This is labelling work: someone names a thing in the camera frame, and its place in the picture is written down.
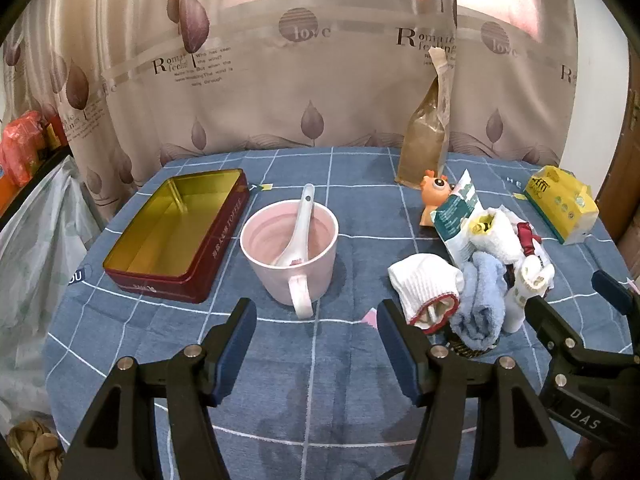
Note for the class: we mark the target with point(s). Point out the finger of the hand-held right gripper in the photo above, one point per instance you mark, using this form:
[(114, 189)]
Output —
[(614, 292), (550, 327)]

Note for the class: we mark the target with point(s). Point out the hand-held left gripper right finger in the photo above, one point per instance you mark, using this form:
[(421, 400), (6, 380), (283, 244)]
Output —
[(397, 355)]

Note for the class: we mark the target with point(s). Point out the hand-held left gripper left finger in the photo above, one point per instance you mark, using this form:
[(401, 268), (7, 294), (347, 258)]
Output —
[(235, 347)]

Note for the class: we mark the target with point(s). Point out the long white sock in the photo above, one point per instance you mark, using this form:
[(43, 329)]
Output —
[(532, 280)]

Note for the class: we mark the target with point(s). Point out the light blue towel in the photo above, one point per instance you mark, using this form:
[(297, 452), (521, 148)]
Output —
[(482, 295)]

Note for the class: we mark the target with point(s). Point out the white sock with red trim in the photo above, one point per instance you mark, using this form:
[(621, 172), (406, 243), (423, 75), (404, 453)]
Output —
[(425, 280)]

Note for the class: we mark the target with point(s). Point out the white sock with yellow print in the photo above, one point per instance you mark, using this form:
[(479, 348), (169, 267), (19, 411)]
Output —
[(495, 235)]

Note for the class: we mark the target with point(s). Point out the red metal tin box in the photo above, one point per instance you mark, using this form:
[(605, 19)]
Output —
[(170, 232)]

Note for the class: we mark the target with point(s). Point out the green and white packet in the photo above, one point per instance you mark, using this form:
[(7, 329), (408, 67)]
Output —
[(452, 220)]

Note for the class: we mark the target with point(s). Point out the orange big-eyed toy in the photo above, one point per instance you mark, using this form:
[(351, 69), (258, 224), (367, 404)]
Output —
[(434, 197)]

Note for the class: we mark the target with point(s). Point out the pink paper tag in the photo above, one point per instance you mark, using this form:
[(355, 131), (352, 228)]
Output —
[(371, 319)]

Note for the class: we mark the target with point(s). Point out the small dark basket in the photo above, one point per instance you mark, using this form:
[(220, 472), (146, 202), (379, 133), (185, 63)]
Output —
[(467, 347)]

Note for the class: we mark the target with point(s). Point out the blue checked tablecloth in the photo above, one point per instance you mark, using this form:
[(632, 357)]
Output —
[(320, 385)]

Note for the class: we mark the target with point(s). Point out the red bow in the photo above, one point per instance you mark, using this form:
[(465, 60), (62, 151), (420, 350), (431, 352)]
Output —
[(525, 237)]

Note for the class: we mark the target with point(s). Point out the pink ceramic mug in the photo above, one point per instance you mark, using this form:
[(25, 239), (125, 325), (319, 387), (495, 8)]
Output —
[(300, 270)]

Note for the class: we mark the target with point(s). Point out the white ceramic spoon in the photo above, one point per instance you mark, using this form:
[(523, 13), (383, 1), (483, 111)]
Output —
[(299, 230)]

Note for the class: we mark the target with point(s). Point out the white plastic bag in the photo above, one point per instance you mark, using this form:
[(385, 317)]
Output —
[(40, 270)]

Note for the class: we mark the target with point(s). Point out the brown paper bag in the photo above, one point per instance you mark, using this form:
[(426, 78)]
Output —
[(425, 145)]

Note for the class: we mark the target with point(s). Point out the brown crumpled cloth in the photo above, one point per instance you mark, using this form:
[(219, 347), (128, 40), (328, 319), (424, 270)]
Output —
[(37, 447)]

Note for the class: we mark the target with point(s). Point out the orange plastic bag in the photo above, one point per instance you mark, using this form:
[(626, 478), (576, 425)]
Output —
[(20, 145)]

